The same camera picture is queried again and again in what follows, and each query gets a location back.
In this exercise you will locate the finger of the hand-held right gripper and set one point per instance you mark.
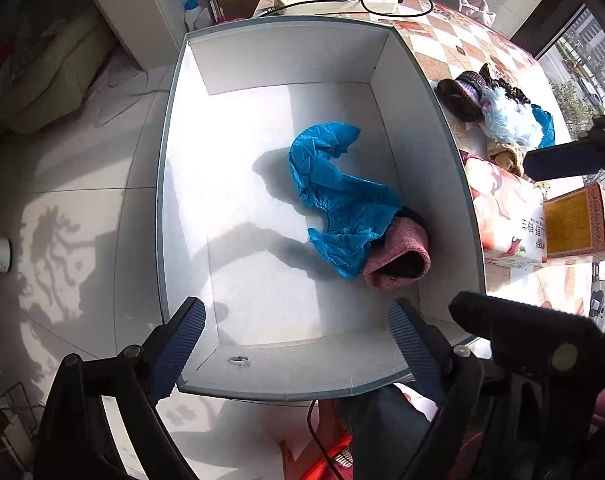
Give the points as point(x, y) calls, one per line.
point(557, 160)
point(527, 330)

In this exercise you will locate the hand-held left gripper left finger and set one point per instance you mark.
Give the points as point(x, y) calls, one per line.
point(183, 336)

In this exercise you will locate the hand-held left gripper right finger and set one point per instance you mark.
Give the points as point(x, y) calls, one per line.
point(415, 350)

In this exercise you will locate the leopard print cloth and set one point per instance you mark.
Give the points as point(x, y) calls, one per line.
point(505, 85)

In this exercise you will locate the white cardboard box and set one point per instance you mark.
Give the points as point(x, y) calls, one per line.
point(242, 200)

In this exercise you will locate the blue plastic shoe cover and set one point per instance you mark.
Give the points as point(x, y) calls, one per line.
point(543, 125)
point(332, 200)

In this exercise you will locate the beige knit sock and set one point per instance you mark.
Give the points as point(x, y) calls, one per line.
point(507, 159)

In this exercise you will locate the small white clip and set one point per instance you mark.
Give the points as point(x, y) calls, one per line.
point(240, 360)

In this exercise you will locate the red patterned carton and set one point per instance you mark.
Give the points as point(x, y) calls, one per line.
point(577, 220)

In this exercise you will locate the floral tissue pack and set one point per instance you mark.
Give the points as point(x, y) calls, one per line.
point(507, 215)

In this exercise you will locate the person's leg in jeans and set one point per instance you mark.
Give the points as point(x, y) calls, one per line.
point(382, 427)

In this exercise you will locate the pink knit sock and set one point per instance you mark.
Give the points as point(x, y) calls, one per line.
point(400, 255)

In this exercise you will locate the dark brown knit sock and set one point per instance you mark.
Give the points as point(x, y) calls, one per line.
point(460, 97)

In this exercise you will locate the red plastic stool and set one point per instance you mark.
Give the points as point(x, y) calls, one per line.
point(322, 457)

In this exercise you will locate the checkered tablecloth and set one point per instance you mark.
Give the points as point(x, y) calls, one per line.
point(462, 45)

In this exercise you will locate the pale pink cloth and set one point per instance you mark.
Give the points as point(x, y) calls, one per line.
point(475, 9)

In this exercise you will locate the white power strip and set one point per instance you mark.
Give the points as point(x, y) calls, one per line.
point(327, 1)

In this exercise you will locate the white bottle with blue cap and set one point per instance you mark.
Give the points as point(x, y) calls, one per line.
point(192, 14)

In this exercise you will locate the white cabinet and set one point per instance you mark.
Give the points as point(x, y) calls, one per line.
point(132, 10)

